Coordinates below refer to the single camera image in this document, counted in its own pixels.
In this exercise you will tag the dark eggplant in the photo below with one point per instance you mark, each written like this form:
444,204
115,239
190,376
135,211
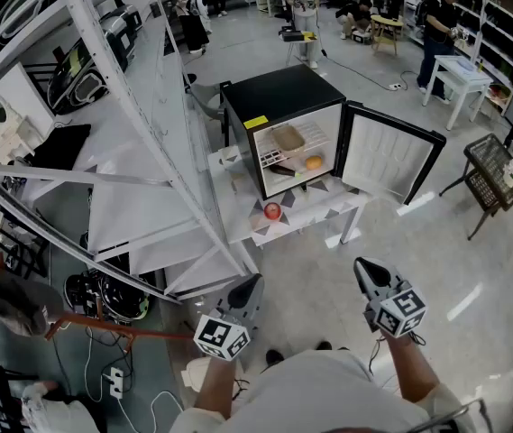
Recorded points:
283,170

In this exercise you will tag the white side table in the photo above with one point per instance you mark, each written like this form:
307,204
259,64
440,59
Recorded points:
461,72

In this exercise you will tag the person's right black shoe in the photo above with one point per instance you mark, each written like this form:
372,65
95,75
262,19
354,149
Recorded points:
323,345

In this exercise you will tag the person's right forearm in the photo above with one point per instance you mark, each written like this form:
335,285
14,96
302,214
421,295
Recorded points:
411,368

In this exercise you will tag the person's left black shoe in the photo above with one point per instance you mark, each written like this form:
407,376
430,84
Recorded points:
274,357

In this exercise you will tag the red apple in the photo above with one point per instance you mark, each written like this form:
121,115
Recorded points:
272,210

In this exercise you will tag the black green glossy case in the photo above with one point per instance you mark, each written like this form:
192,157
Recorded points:
76,75

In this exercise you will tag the white toy vanity with mirror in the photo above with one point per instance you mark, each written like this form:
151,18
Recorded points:
8,129

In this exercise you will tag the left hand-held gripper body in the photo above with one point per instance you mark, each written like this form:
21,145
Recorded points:
220,334

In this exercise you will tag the small folding table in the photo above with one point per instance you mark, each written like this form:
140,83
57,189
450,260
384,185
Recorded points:
294,45

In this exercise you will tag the beige tray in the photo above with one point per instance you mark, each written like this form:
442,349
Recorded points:
287,138

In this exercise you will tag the black flat box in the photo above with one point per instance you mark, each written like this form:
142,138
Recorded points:
294,35

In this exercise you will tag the person's left forearm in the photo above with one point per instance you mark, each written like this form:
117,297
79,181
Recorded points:
215,386

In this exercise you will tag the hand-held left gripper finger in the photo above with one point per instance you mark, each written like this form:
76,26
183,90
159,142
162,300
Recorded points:
238,293
256,302

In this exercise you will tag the orange fruit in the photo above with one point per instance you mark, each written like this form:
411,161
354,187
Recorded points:
314,162

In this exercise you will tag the person's black shoe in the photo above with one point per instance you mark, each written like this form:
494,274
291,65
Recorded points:
274,357
323,345

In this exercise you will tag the person's white shirt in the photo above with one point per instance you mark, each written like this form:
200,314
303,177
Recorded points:
319,395

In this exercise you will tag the round wooden stool table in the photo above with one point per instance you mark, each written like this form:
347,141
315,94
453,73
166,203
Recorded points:
387,21

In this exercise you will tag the orange metal stand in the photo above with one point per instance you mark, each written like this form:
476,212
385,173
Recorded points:
116,328

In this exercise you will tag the black silver glossy case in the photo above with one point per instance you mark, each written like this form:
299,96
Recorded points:
118,34

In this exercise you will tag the white wall shelving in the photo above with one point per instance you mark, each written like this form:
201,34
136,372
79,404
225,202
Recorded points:
504,30

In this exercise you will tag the white metal shelving rack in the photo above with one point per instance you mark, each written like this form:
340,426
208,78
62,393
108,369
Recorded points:
139,214

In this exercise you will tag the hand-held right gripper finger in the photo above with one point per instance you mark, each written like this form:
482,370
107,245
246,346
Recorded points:
365,284
387,273

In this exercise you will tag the white floor power strip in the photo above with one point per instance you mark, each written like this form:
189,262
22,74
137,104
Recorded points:
397,86

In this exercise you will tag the black cloth bag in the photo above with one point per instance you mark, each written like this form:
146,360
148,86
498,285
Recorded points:
64,144

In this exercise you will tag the white table with triangle pattern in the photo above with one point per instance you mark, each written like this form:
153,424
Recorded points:
310,205

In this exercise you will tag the black mini fridge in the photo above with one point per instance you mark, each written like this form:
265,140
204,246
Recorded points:
283,90

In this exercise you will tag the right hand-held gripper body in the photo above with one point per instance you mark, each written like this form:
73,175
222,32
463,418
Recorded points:
400,311

